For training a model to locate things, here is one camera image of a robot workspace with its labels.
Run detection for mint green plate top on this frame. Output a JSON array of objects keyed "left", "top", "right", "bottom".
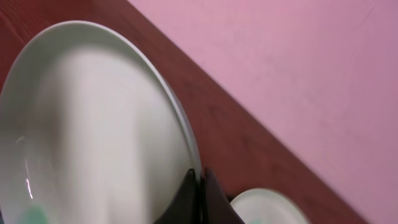
[{"left": 230, "top": 188, "right": 310, "bottom": 224}]

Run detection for mint green plate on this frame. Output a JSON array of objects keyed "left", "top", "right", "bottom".
[
  {"left": 1, "top": 21, "right": 201, "bottom": 223},
  {"left": 230, "top": 188, "right": 310, "bottom": 224}
]

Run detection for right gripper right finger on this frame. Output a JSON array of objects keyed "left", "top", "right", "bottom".
[{"left": 201, "top": 169, "right": 244, "bottom": 224}]

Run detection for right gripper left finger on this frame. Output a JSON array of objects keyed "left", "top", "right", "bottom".
[{"left": 154, "top": 169, "right": 200, "bottom": 224}]

